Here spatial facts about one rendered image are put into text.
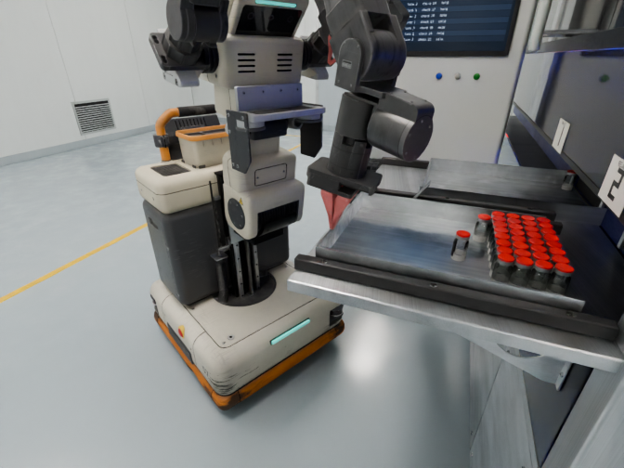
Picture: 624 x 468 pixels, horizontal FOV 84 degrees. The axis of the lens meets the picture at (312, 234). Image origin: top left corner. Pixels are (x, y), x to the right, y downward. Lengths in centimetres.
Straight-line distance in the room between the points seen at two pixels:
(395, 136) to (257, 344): 100
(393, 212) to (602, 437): 45
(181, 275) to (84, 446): 64
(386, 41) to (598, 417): 50
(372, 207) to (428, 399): 96
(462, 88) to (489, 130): 17
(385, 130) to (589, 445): 45
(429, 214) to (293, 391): 98
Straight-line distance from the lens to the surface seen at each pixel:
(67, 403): 172
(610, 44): 80
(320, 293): 50
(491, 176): 105
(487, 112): 139
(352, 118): 47
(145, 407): 157
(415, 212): 73
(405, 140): 42
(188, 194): 127
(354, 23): 46
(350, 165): 49
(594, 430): 57
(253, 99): 100
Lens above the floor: 117
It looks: 27 degrees down
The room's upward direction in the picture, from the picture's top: straight up
